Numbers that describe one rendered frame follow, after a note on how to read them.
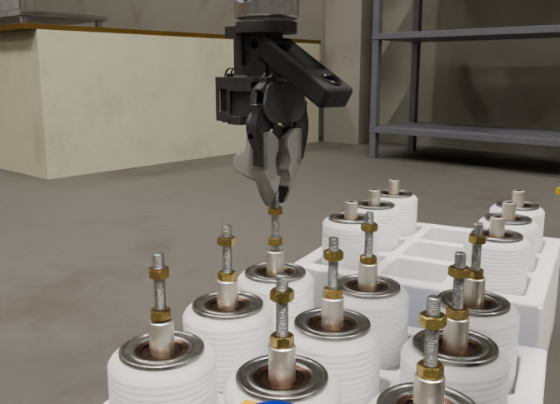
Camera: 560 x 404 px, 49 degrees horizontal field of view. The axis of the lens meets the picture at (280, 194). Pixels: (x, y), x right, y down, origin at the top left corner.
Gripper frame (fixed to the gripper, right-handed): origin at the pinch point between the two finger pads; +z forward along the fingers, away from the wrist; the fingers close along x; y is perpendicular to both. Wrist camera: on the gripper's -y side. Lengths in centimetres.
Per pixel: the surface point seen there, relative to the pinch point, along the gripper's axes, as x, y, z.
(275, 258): 1.0, -0.1, 7.8
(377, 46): -245, 141, -27
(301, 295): 0.9, -4.1, 11.5
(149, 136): -145, 218, 20
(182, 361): 23.4, -9.4, 9.6
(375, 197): -40.2, 11.8, 8.3
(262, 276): 2.4, 0.7, 9.9
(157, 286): 23.2, -6.2, 3.8
